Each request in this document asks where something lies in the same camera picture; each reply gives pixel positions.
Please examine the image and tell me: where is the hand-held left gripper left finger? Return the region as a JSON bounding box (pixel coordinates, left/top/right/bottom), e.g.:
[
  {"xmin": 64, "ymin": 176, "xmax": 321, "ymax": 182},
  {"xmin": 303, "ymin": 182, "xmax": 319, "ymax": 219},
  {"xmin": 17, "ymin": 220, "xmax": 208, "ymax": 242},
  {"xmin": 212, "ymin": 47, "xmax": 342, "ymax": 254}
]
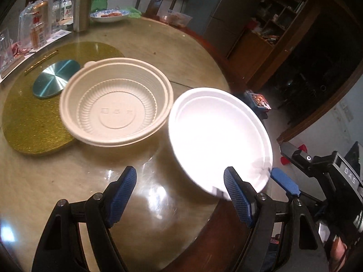
[{"xmin": 31, "ymin": 166, "xmax": 137, "ymax": 272}]

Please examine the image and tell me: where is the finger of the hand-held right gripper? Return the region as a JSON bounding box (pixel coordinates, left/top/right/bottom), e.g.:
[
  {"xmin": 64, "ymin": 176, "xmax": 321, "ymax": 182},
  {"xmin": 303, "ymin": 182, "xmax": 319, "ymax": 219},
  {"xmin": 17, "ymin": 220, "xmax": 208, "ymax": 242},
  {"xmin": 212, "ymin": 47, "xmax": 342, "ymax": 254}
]
[
  {"xmin": 280, "ymin": 142, "xmax": 338, "ymax": 182},
  {"xmin": 271, "ymin": 168, "xmax": 324, "ymax": 209}
]

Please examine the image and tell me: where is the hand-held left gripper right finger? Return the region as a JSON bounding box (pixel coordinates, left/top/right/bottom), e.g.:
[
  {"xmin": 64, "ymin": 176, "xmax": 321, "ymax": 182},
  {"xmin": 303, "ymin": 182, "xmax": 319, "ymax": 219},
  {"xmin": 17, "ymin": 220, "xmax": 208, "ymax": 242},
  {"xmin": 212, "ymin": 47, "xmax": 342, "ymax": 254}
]
[{"xmin": 223, "ymin": 167, "xmax": 326, "ymax": 272}]

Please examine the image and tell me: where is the white foam plate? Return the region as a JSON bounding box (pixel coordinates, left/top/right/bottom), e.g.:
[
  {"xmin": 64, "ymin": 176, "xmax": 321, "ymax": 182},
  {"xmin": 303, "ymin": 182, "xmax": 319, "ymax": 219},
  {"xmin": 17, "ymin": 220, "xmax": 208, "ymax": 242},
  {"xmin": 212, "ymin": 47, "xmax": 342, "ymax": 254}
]
[{"xmin": 168, "ymin": 87, "xmax": 273, "ymax": 202}]

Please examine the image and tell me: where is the person's right hand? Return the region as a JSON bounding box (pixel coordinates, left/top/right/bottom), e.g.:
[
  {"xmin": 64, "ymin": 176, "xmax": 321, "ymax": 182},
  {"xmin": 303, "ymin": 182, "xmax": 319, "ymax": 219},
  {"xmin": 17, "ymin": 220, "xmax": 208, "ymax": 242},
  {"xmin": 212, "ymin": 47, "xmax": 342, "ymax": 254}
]
[{"xmin": 330, "ymin": 236, "xmax": 348, "ymax": 271}]

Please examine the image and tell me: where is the colourful printed box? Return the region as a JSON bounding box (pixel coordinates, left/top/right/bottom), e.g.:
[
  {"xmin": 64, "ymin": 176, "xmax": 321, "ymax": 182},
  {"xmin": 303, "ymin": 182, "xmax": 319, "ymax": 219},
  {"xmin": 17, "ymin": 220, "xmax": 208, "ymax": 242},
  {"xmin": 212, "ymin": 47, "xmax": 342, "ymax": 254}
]
[{"xmin": 245, "ymin": 90, "xmax": 272, "ymax": 111}]

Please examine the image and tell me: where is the beige plastic bowl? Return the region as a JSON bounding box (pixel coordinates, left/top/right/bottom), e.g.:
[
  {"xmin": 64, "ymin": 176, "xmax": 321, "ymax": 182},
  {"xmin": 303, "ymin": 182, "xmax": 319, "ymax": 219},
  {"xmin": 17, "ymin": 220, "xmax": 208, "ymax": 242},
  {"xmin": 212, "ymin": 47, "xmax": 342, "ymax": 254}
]
[{"xmin": 59, "ymin": 57, "xmax": 174, "ymax": 148}]

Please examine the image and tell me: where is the gold glitter placemat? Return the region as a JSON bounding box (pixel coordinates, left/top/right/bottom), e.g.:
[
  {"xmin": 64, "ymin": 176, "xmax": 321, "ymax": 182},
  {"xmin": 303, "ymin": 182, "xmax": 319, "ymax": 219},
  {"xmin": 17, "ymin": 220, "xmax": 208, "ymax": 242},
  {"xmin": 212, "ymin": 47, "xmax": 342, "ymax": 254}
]
[{"xmin": 2, "ymin": 42, "xmax": 125, "ymax": 156}]

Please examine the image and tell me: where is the teal round coaster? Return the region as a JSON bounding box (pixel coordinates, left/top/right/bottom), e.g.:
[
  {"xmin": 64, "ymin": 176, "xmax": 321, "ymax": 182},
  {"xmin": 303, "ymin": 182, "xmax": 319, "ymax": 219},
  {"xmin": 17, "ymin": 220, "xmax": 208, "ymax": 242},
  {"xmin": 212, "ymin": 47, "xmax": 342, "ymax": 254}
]
[{"xmin": 32, "ymin": 60, "xmax": 81, "ymax": 99}]

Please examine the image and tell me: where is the wooden shelf unit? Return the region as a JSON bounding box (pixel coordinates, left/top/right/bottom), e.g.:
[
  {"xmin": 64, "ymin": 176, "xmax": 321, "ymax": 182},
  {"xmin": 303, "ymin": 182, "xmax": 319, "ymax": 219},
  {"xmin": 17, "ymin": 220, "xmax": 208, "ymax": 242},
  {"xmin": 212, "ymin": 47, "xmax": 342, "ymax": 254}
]
[{"xmin": 227, "ymin": 0, "xmax": 322, "ymax": 91}]

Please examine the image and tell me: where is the gold stick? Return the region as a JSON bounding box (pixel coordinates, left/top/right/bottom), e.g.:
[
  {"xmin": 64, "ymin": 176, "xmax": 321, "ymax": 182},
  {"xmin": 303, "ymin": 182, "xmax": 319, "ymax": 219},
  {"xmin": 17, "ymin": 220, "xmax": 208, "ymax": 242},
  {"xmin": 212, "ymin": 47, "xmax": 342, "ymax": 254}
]
[{"xmin": 23, "ymin": 50, "xmax": 59, "ymax": 75}]

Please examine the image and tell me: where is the grey refrigerator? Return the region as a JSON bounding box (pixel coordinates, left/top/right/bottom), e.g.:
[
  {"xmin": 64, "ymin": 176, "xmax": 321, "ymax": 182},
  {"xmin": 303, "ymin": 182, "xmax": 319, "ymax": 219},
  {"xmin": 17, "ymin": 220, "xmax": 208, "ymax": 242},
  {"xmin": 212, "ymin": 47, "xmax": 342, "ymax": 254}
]
[{"xmin": 203, "ymin": 0, "xmax": 265, "ymax": 58}]

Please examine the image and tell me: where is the white printed paper sheet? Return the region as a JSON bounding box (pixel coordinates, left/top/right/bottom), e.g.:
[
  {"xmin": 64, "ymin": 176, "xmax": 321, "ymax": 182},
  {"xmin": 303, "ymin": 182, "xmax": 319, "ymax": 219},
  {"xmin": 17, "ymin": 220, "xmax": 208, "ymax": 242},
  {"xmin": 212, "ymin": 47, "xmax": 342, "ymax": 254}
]
[{"xmin": 0, "ymin": 29, "xmax": 73, "ymax": 80}]

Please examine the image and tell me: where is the blue and white plate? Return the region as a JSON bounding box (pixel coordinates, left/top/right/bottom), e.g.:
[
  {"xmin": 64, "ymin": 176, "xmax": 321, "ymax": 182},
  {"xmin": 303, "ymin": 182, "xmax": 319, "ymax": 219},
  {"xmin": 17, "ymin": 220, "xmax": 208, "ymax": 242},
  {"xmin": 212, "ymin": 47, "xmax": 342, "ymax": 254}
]
[{"xmin": 90, "ymin": 9, "xmax": 131, "ymax": 23}]

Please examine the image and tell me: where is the clear plastic food container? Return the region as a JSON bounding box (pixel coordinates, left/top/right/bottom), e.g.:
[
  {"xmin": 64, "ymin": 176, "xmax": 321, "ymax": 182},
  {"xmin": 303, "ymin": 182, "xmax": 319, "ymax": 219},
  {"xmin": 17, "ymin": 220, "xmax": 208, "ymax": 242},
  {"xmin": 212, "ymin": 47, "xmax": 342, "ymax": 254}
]
[{"xmin": 157, "ymin": 8, "xmax": 193, "ymax": 29}]

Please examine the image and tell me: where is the orange drink can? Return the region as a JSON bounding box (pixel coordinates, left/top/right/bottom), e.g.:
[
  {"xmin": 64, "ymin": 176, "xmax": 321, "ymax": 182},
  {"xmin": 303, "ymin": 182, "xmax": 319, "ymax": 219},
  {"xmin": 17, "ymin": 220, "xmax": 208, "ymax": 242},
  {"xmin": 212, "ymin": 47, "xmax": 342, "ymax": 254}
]
[{"xmin": 31, "ymin": 2, "xmax": 51, "ymax": 49}]

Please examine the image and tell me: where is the stainless steel thermos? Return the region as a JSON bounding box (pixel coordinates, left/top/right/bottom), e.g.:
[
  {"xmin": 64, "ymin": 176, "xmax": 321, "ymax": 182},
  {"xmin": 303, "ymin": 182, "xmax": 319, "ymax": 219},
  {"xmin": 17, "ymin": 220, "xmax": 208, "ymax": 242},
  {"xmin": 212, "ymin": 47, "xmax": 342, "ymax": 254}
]
[{"xmin": 73, "ymin": 0, "xmax": 94, "ymax": 32}]

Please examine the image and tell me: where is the clear labelled bottle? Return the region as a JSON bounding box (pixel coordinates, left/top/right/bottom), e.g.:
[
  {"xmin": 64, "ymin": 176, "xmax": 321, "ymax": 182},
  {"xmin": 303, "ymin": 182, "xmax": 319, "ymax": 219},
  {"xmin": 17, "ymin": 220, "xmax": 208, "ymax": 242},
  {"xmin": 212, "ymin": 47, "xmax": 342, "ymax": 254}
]
[{"xmin": 61, "ymin": 0, "xmax": 75, "ymax": 24}]

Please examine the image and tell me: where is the clear pitcher holding can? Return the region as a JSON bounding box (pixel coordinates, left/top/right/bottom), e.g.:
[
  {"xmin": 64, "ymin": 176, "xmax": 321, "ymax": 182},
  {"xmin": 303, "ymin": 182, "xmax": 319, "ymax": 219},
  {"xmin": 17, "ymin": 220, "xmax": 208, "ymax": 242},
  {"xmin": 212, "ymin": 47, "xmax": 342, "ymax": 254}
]
[{"xmin": 18, "ymin": 1, "xmax": 54, "ymax": 50}]

